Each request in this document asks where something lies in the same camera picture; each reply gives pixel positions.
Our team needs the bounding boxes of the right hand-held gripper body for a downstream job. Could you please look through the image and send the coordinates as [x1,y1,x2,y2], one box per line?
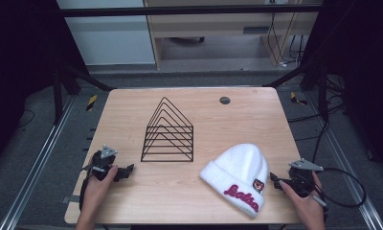
[287,158,327,207]

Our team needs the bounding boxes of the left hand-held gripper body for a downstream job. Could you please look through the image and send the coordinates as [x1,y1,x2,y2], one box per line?
[82,144,120,182]

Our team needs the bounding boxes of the white knitted beanie hat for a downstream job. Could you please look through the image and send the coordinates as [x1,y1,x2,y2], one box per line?
[198,143,270,219]

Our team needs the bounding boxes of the person's left hand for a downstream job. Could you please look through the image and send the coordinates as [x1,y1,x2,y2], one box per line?
[81,164,120,215]

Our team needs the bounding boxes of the person's right hand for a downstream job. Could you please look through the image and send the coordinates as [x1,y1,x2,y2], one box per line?
[279,171,326,222]

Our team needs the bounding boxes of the yellow black striped tape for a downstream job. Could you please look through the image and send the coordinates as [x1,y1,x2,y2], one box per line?
[289,91,308,106]
[85,94,99,112]

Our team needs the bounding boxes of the black metal stand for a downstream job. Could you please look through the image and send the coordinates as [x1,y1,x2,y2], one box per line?
[51,58,115,127]
[263,58,330,123]

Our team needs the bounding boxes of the white cabinet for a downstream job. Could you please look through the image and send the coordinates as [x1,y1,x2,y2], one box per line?
[56,0,157,66]

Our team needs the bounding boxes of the dark curtain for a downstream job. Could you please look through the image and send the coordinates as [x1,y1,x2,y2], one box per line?
[299,0,383,180]
[0,0,88,175]

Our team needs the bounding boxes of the black horizontal metal bar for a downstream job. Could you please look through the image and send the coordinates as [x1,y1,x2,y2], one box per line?
[56,4,322,18]

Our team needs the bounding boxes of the light wooden desk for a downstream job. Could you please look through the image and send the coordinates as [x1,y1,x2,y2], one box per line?
[143,0,324,69]

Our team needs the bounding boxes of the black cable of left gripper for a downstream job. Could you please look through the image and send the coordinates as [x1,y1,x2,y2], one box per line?
[79,166,96,213]

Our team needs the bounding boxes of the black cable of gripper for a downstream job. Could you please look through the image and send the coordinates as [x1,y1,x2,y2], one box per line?
[79,166,96,213]
[313,167,368,209]

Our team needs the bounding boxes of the aluminium floor rail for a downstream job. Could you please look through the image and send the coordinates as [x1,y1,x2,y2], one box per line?
[0,95,77,230]
[306,91,383,230]

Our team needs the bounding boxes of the black wire rack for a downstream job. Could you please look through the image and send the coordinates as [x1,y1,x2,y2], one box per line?
[140,96,194,163]

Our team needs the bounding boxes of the black floor cables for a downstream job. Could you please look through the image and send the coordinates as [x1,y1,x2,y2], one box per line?
[287,76,349,165]

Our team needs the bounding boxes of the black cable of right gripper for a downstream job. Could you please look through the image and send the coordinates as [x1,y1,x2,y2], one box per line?
[313,167,368,209]

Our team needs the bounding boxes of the cables under wooden desk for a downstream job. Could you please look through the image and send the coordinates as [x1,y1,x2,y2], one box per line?
[266,11,306,67]

